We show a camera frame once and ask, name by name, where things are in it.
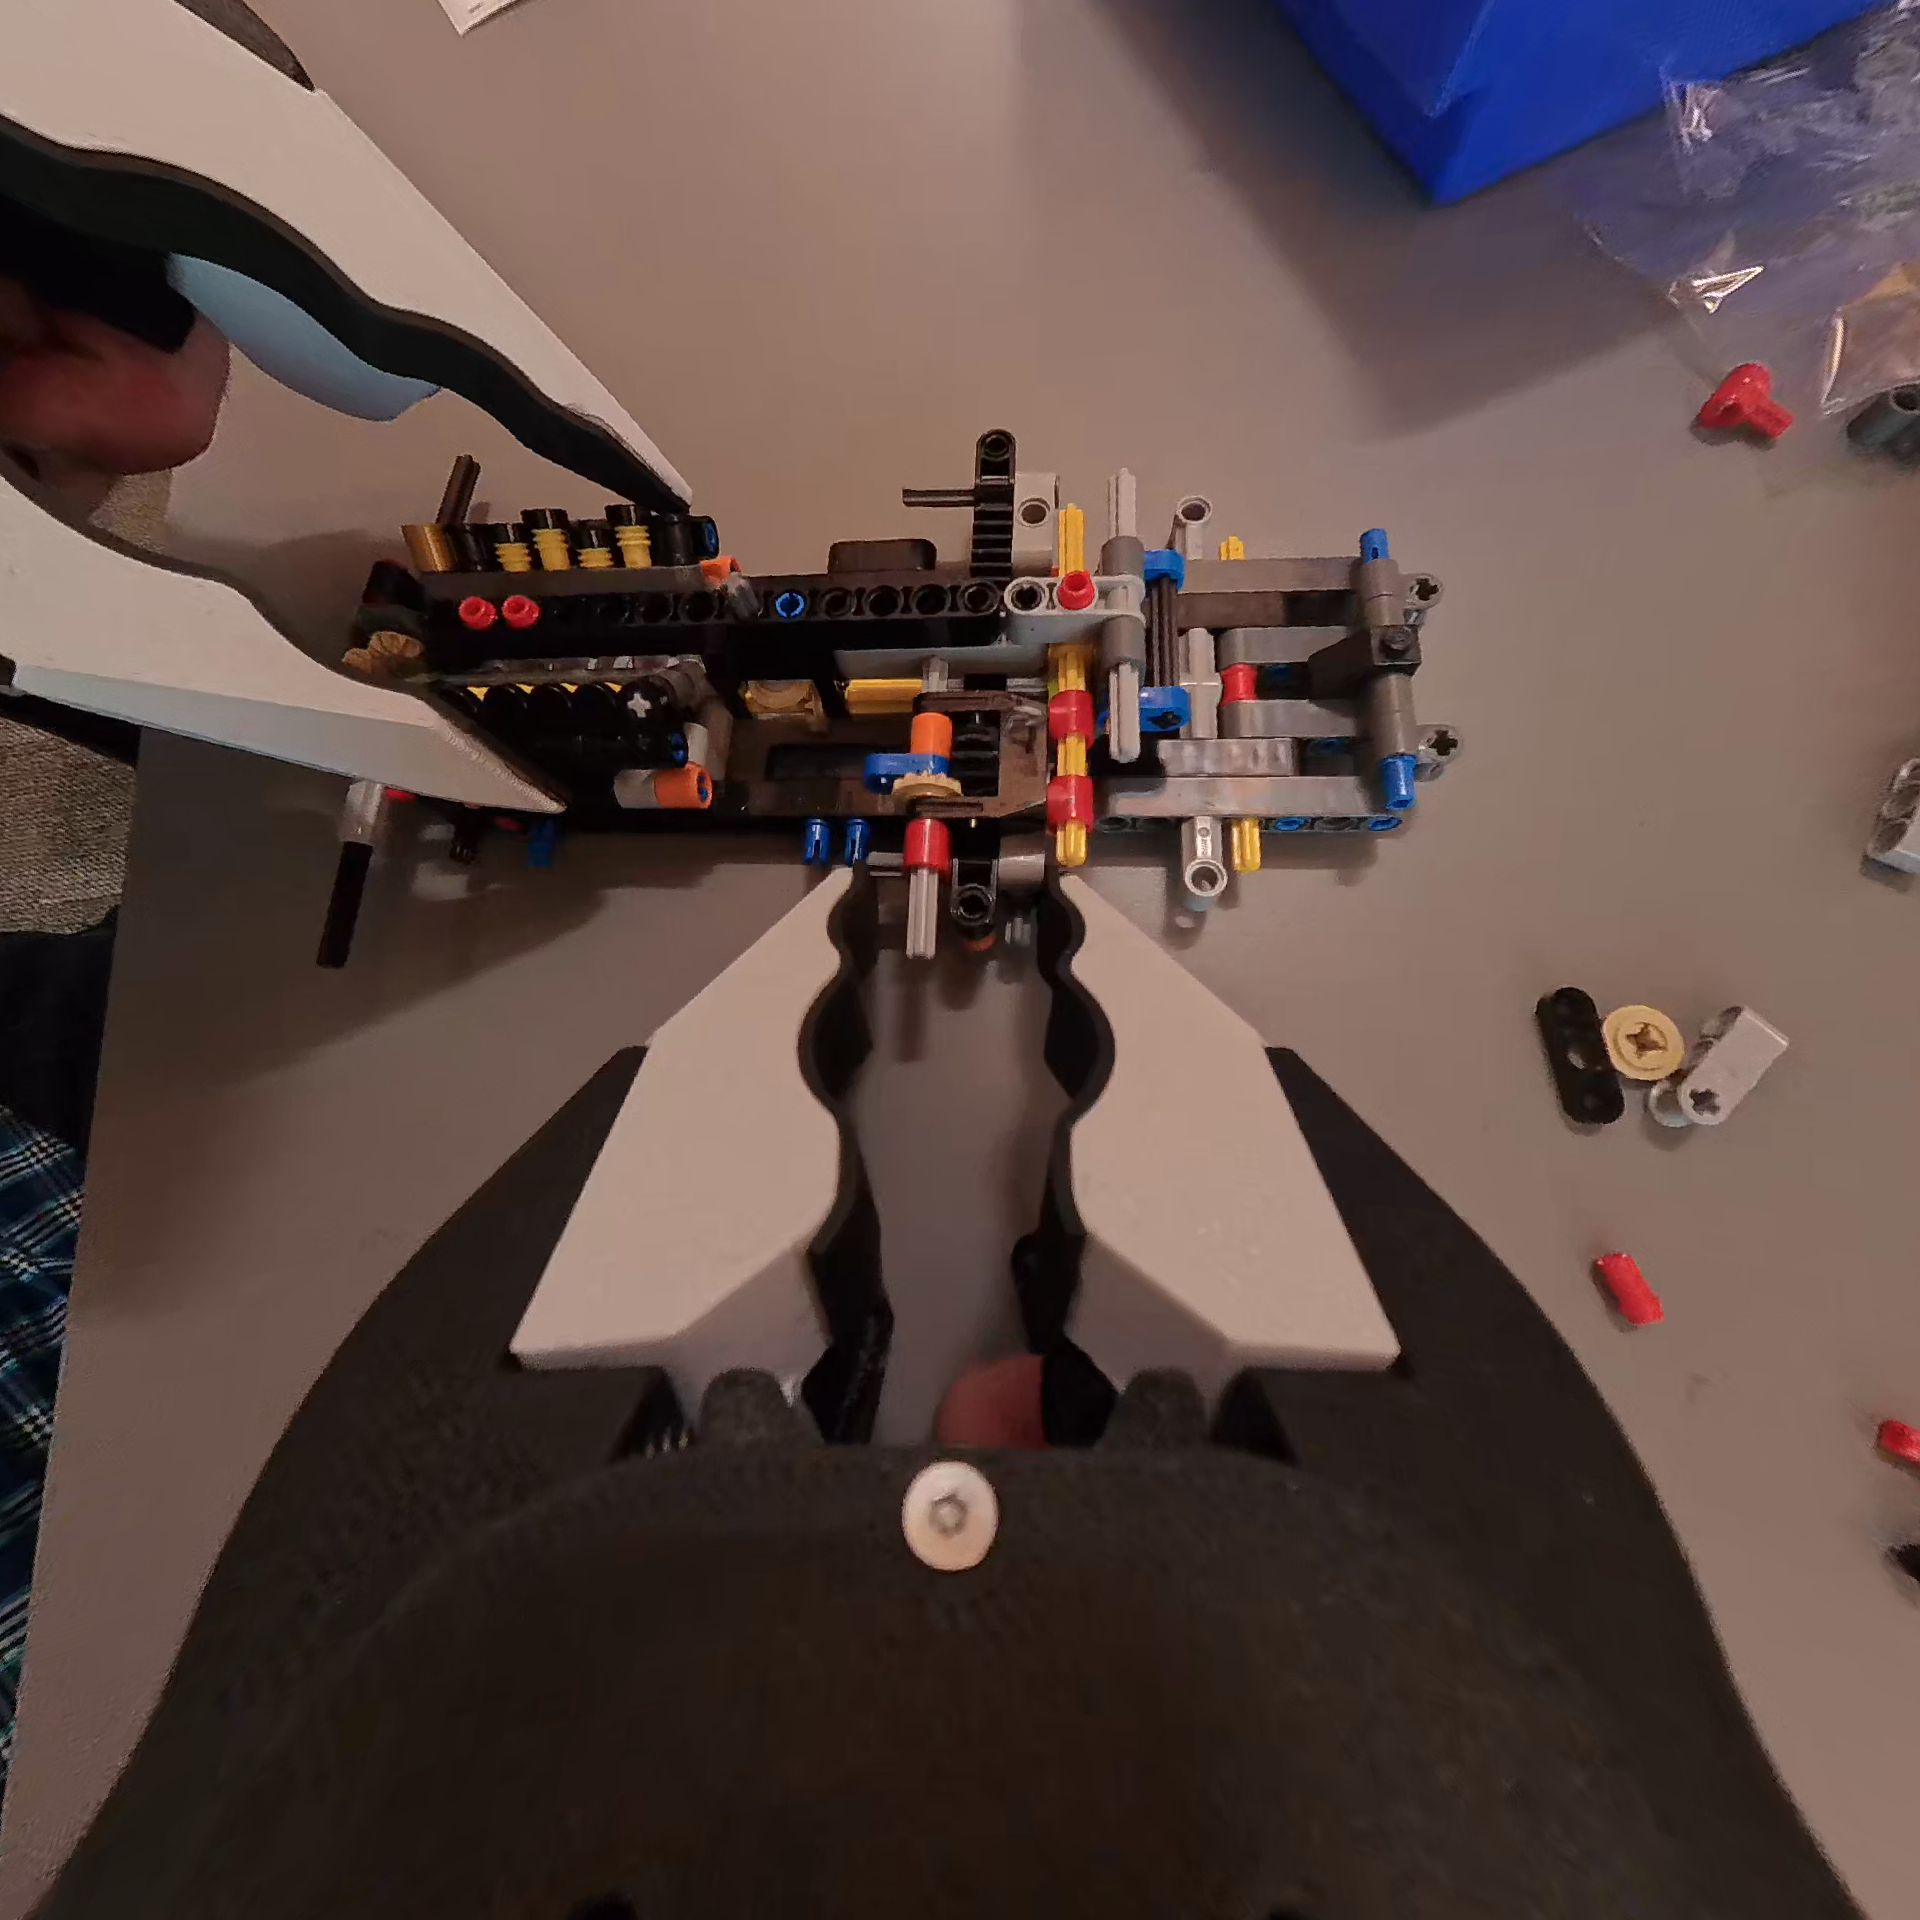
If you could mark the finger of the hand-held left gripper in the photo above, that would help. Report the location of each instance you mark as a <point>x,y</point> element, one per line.
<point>181,645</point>
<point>375,224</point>

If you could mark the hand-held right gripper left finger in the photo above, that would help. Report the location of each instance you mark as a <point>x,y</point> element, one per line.
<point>691,1201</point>

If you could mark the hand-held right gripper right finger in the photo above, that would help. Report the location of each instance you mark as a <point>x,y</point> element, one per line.
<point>1200,1201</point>

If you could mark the multicolour lego technic assembly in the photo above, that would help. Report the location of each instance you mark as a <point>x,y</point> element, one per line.
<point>901,600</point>

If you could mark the black short lego beam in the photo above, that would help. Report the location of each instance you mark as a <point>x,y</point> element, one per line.
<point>1576,1054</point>

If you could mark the red lego pin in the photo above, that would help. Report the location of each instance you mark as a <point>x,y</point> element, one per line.
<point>1628,1287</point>

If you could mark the tan round lego gear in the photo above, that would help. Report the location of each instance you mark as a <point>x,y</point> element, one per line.
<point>1639,1040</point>

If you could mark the light grey lego connector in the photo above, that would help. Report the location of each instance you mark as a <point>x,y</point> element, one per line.
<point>1723,1062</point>

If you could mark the small red lego piece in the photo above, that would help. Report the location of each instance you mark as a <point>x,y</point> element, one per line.
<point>1901,1441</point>

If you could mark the red lego connector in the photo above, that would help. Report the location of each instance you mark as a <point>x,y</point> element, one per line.
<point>1744,403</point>

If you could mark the dark grey lego connector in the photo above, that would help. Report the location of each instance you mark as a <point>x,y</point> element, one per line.
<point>1886,424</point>

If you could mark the person's left hand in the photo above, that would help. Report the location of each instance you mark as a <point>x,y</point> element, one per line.
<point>105,399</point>

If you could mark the blue plaid shirt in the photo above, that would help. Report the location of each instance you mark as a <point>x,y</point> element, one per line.
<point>30,1349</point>

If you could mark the clear plastic bag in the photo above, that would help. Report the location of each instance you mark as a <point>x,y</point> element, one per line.
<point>1769,195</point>

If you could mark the blue plastic bin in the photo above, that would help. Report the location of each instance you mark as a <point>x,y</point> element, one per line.
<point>1547,77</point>

